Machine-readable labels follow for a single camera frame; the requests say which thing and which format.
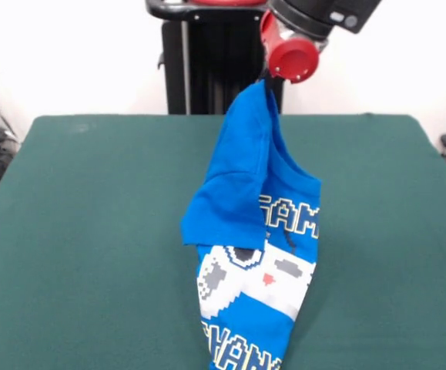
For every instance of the dark green tablecloth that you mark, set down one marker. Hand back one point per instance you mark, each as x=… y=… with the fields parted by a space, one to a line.
x=91 y=270

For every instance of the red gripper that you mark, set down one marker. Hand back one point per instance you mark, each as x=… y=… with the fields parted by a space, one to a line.
x=290 y=58

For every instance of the blue printed t-shirt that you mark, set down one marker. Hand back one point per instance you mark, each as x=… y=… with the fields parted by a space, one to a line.
x=245 y=231

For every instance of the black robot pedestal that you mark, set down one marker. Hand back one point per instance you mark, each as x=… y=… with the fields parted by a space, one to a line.
x=207 y=65

